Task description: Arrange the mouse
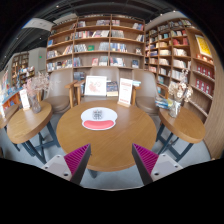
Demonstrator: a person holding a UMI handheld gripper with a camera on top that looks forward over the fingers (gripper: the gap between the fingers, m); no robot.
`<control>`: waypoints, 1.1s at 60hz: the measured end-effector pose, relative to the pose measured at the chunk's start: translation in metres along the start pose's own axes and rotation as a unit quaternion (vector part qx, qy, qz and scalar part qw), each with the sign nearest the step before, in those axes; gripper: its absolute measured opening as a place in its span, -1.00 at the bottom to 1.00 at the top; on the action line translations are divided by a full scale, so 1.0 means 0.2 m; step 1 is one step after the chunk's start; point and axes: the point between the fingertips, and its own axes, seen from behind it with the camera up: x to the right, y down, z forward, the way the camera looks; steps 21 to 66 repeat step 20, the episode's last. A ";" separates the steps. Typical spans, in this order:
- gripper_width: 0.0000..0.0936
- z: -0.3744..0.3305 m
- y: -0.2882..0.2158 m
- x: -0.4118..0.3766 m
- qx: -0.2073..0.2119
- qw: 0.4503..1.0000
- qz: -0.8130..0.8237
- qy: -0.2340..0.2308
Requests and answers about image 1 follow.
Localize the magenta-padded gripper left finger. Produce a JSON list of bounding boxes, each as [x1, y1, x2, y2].
[[41, 143, 92, 186]]

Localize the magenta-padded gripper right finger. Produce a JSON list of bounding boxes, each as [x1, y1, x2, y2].
[[131, 143, 184, 186]]

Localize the white mouse pad red rest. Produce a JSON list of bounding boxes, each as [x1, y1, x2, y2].
[[80, 106, 119, 131]]

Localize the round wooden side table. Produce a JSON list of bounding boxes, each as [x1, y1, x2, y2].
[[155, 105, 207, 163], [6, 100, 61, 164]]

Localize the brown padded wooden armchair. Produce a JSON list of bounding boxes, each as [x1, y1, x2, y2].
[[73, 65, 140, 105], [133, 68, 169, 116], [43, 68, 78, 114]]

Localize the small white table sign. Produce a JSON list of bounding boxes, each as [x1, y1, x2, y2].
[[18, 88, 32, 112]]

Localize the glass vase beige dried flowers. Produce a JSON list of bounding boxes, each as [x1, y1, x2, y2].
[[167, 69, 194, 119]]

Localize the glass vase pink dried flowers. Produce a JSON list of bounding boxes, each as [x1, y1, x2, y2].
[[22, 71, 51, 114]]

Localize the white red sign wooden base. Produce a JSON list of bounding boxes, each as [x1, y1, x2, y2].
[[117, 77, 134, 108]]

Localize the white framed flower picture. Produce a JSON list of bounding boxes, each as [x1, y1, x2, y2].
[[83, 75, 108, 98]]

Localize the dark upright book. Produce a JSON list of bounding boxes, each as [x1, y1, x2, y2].
[[106, 80, 119, 98]]

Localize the small distant wooden bookshelf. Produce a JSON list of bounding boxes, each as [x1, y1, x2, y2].
[[10, 51, 36, 86]]

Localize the tall angled wooden bookshelf unit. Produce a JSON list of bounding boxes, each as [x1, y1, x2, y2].
[[144, 18, 218, 128]]

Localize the wide wooden bookshelf unit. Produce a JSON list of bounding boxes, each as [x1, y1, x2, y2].
[[45, 13, 146, 73]]

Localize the white hanging ceiling sign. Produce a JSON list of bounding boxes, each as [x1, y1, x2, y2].
[[23, 18, 56, 33]]

